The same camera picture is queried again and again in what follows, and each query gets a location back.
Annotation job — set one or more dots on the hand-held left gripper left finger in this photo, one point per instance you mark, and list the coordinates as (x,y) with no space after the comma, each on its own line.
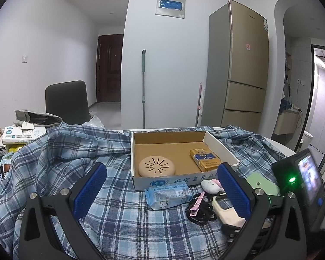
(89,191)

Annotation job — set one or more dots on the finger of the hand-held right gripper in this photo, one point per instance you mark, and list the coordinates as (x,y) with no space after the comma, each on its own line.
(231,229)

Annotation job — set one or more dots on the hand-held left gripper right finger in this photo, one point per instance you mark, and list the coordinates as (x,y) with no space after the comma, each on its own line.
(234,192)

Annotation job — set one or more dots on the cream plastic item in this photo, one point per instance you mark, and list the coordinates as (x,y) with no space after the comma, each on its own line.
(227,212)

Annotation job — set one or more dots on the white pink plush toy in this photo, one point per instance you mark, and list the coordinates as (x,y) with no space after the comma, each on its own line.
(211,187)

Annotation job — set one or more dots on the green notebook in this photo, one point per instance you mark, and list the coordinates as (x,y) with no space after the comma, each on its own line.
(257,181)

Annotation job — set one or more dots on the pink clip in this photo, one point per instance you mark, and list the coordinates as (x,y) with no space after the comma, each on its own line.
(197,204)

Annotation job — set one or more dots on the blue tissue pack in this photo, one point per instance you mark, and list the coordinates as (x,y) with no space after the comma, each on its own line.
(168,195)

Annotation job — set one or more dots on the cardboard box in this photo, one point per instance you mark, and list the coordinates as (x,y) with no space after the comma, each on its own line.
(165,147)

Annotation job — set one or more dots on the white toilet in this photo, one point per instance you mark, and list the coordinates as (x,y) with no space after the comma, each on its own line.
(306,139)

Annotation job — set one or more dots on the yellow cigarette pack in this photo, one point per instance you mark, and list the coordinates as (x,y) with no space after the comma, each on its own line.
(204,159)

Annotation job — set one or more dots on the blue plaid blanket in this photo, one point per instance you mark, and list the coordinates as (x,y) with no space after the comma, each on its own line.
(124,222)

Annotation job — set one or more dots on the beige washbasin cabinet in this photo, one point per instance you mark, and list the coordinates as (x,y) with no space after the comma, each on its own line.
(285,122)

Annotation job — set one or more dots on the blue cloth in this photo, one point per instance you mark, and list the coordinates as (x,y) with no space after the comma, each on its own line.
(286,105)

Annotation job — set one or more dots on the clear plastic bag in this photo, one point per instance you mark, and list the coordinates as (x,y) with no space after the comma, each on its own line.
(96,120)

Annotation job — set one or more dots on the round beige perforated disc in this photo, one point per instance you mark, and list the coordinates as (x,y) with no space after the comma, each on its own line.
(157,166)

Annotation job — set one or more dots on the yellow packet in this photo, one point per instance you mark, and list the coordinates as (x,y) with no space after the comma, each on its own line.
(15,148)

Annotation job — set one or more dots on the white tissue box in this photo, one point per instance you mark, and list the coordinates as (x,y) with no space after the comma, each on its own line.
(19,135)

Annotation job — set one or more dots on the grey fabric bag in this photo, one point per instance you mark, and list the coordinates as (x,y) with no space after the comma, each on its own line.
(35,116)

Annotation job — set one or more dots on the dark grey chair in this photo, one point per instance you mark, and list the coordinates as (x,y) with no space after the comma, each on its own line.
(66,100)

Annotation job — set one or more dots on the gold refrigerator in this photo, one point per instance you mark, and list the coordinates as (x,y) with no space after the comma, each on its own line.
(245,67)

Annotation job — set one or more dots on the dark brown door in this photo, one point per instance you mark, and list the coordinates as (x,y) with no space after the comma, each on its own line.
(109,67)

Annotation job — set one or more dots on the grey electrical panel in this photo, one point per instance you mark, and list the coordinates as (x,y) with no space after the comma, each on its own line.
(170,1)

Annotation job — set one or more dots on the dark bathroom door frame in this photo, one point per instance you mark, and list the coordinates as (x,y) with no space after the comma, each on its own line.
(312,86)

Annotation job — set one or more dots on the white light switch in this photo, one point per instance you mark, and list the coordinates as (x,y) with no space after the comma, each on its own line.
(24,58)

